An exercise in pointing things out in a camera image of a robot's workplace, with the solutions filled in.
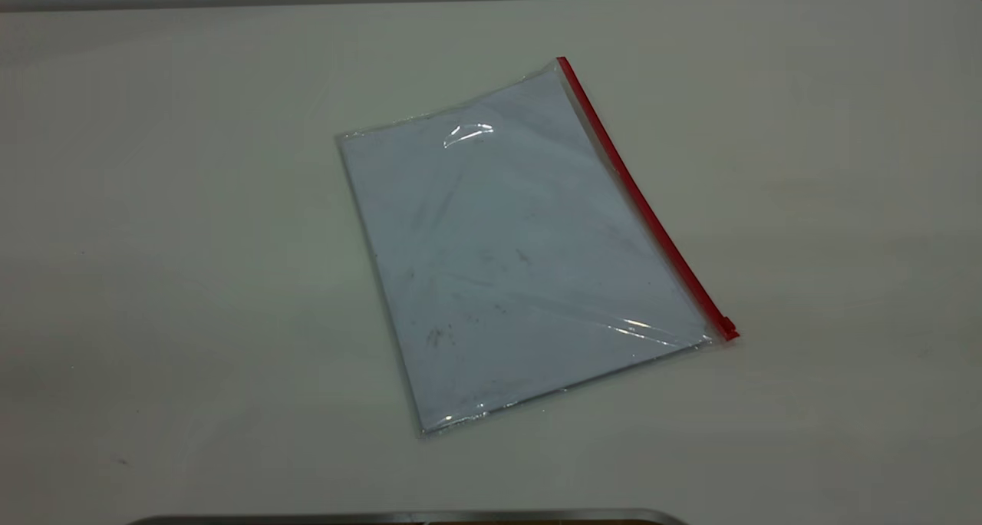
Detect grey metal bar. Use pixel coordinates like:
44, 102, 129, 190
127, 508, 688, 525

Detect clear plastic zip bag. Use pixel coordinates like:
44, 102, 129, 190
335, 55, 740, 440

